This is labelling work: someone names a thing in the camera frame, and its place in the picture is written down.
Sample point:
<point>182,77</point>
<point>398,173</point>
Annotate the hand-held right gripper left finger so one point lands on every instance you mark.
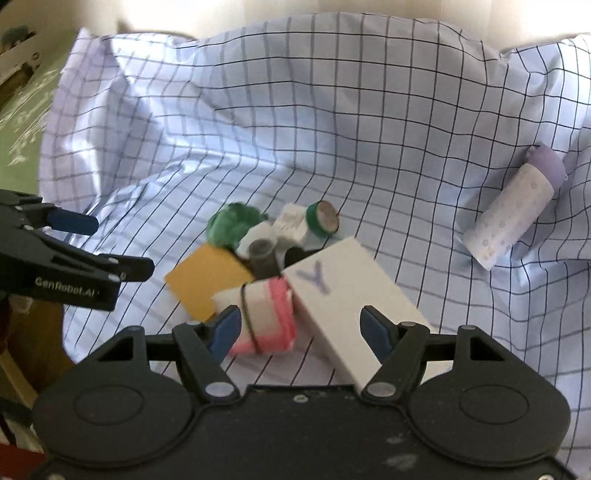
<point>226,330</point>

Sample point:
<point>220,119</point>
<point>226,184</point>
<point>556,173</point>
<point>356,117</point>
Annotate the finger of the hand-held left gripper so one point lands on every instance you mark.
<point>74,224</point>
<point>129,267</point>

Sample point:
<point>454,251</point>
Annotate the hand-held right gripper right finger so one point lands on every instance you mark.
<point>374,332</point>

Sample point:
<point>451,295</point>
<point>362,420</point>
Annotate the white pink-trimmed cloth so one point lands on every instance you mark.
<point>265,314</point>

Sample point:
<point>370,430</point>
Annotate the small grey cylinder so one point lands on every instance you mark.
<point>263,258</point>

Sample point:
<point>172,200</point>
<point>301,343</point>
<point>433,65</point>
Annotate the green and white plush vegetable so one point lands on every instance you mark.
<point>228,224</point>

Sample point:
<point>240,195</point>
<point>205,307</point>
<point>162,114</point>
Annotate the white packet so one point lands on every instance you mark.
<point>291,221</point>

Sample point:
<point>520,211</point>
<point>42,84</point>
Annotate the green and tan small cylinder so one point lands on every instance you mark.
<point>314,217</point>

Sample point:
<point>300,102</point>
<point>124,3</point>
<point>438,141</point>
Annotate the long white cardboard box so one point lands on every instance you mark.
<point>341,304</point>

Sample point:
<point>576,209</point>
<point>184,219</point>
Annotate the yellow cardboard box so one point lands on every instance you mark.
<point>207,281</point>

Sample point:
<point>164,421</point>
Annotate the wooden furniture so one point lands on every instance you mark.
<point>32,341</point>

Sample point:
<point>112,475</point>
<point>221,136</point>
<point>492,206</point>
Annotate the green printed paper bag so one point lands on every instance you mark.
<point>18,152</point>

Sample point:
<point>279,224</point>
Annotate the white bottle with purple cap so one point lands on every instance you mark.
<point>508,212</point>

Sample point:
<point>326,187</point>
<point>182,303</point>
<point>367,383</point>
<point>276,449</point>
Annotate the white checked bed sheet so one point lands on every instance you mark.
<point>323,115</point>

